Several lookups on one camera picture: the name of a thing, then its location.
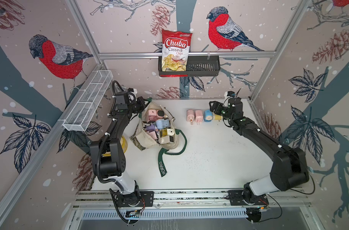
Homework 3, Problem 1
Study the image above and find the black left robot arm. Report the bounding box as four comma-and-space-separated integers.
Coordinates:
90, 91, 146, 206

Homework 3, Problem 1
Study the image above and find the cream pencil sharpener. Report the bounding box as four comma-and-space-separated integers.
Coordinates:
158, 128, 175, 145

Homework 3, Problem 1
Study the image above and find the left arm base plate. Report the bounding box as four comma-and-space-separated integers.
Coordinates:
113, 191, 154, 208

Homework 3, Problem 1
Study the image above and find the light blue pencil sharpener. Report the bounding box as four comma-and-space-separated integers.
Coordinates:
155, 118, 171, 130

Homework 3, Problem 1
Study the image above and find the red Chuba cassava chips bag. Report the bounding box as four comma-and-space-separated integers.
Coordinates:
159, 30, 192, 77

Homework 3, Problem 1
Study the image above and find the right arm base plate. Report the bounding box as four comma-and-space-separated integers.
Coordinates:
225, 190, 269, 207

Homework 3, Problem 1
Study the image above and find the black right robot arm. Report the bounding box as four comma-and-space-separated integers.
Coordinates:
209, 97, 310, 204

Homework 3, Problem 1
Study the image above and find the white wire mesh shelf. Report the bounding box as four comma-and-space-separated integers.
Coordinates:
63, 70, 113, 132

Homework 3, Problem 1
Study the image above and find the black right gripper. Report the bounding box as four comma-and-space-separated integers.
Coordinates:
207, 101, 232, 124

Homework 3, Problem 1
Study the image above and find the yellow bowl with buns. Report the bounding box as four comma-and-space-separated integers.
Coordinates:
102, 136, 129, 157

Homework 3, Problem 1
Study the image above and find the cream green-handled tote bag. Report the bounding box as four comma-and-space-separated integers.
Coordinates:
130, 98, 188, 177

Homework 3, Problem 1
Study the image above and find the black wire wall basket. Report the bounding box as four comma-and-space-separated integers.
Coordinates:
158, 56, 220, 77

